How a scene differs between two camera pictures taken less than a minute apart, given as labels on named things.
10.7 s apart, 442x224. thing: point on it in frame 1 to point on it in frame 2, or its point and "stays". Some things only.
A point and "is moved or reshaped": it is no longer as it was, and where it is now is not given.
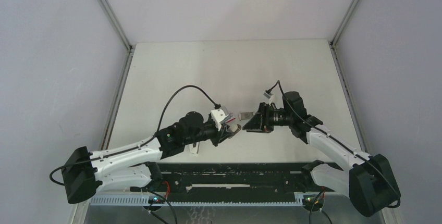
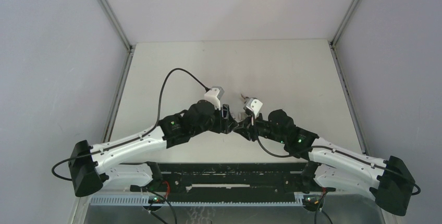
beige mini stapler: x=233 y=128 is moved or reshaped
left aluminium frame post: x=130 y=47 stays
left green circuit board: x=155 y=199 stays
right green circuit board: x=314 y=201 stays
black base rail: x=230 y=182 stays
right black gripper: x=260 y=122 to x=248 y=131
